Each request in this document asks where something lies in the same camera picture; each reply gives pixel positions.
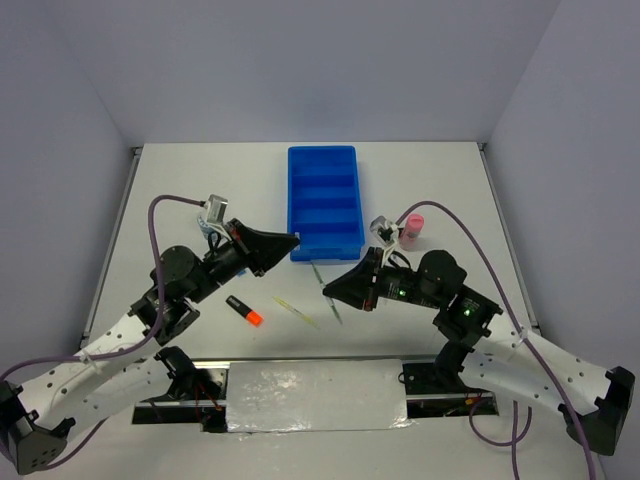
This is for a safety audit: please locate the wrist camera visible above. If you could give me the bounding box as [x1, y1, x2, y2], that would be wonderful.
[369, 215, 400, 248]
[202, 194, 228, 225]

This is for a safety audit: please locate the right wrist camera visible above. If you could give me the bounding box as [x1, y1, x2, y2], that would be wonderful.
[369, 215, 400, 248]

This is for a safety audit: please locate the orange highlighter marker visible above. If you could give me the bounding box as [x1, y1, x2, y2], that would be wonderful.
[225, 295, 264, 327]

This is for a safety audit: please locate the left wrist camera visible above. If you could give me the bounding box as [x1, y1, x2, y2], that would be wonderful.
[202, 194, 228, 225]

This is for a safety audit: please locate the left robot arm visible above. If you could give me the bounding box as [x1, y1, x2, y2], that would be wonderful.
[1, 219, 299, 475]

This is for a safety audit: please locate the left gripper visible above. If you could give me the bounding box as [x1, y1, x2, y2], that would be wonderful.
[188, 218, 299, 303]

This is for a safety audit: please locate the white foil panel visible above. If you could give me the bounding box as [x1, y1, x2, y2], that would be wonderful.
[226, 359, 410, 433]

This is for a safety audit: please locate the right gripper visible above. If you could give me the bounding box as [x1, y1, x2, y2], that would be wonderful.
[322, 245, 442, 310]

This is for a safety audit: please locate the yellow thin pen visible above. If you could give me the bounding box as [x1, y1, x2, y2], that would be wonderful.
[272, 296, 319, 329]

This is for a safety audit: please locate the pink lidded jar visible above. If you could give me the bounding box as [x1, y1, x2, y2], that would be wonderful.
[399, 213, 424, 251]

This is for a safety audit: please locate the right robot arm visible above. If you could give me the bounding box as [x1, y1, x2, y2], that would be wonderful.
[323, 247, 635, 456]

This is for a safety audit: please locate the blue compartment tray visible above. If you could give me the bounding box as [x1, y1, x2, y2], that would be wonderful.
[287, 145, 365, 263]

